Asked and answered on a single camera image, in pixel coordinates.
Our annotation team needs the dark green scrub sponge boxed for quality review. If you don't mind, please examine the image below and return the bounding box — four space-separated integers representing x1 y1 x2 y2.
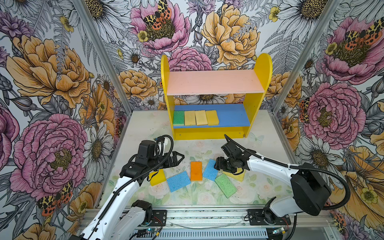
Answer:
173 111 185 126

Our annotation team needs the pale yellow sponge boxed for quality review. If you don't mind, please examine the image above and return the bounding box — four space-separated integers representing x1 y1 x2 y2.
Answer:
184 111 197 126

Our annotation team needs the golden yellow sponge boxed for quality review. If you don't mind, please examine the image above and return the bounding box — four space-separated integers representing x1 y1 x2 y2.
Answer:
206 110 220 126

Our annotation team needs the light yellow sponge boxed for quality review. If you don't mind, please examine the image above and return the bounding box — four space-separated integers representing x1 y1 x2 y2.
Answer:
195 110 208 126

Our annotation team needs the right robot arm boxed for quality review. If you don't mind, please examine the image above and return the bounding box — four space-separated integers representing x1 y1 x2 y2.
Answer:
215 141 332 225

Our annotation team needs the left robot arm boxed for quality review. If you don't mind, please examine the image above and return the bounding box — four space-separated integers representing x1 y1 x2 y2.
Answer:
70 151 185 240

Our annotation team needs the bright yellow square sponge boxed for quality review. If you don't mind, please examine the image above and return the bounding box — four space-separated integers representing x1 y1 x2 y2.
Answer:
149 169 167 186

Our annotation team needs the blue sponge lower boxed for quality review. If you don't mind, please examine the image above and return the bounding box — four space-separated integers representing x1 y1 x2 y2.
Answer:
167 171 191 193

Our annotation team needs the blue sponge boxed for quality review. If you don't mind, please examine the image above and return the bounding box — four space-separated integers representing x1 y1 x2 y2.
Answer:
203 160 219 181
167 171 191 193

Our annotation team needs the lime yellow sponge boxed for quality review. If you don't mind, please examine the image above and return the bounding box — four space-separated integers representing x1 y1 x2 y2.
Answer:
223 169 245 182

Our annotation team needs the orange sponge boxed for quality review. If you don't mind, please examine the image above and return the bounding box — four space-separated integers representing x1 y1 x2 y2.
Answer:
190 162 203 182

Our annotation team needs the blue sponge upper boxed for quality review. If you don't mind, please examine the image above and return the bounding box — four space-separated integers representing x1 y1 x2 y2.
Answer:
203 160 219 181

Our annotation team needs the light green sponge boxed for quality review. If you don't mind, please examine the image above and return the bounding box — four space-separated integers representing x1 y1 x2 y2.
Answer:
215 174 237 198

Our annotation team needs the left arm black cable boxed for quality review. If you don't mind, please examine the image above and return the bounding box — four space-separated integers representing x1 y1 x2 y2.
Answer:
89 134 175 238

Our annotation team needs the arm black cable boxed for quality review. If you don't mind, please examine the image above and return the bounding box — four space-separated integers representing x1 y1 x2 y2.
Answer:
224 134 352 211
89 134 175 238

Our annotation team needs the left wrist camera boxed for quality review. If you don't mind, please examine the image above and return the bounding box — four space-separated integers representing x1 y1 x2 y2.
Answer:
135 140 156 166

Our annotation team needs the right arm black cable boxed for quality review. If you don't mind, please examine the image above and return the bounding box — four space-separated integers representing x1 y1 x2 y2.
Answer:
224 134 352 211

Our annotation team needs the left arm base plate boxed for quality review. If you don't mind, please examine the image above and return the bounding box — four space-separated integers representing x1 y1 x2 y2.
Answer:
140 210 168 227

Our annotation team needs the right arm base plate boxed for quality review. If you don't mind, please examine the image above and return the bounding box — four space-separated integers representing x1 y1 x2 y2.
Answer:
244 209 291 226

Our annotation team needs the aluminium front rail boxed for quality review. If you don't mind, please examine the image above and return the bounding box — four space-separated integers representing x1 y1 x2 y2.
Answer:
76 205 337 240

